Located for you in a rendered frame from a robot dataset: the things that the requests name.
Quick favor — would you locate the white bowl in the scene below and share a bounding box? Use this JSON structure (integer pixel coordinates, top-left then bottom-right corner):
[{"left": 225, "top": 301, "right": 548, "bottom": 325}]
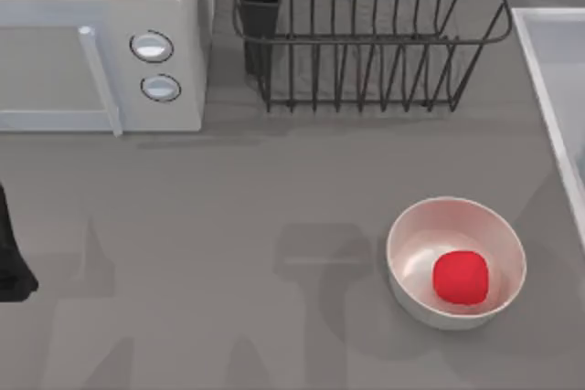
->
[{"left": 386, "top": 196, "right": 528, "bottom": 332}]

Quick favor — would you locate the small microwave knob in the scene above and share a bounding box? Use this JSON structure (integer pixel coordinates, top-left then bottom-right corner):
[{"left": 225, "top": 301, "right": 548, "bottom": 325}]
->
[{"left": 139, "top": 73, "right": 183, "bottom": 103}]

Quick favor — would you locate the large microwave knob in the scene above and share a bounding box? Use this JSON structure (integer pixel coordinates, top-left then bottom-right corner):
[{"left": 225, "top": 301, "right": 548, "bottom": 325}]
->
[{"left": 129, "top": 29, "right": 176, "bottom": 65}]

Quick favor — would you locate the red rounded block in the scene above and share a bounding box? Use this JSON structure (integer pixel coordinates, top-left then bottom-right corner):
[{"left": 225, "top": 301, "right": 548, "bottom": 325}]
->
[{"left": 431, "top": 250, "right": 490, "bottom": 306}]

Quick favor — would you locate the white sink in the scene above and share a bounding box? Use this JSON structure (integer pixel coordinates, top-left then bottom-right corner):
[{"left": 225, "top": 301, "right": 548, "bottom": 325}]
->
[{"left": 510, "top": 6, "right": 585, "bottom": 245}]

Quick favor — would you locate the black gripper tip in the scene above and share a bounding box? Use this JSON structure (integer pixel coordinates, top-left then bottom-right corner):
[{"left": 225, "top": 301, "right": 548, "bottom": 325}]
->
[{"left": 0, "top": 183, "right": 39, "bottom": 303}]

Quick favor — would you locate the black wire dish rack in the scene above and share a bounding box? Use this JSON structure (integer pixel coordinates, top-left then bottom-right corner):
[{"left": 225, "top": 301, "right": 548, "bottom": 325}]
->
[{"left": 230, "top": 0, "right": 513, "bottom": 114}]

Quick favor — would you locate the microwave door handle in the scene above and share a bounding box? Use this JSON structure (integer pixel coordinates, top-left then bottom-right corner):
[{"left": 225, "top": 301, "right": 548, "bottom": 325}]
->
[{"left": 77, "top": 26, "right": 124, "bottom": 138}]

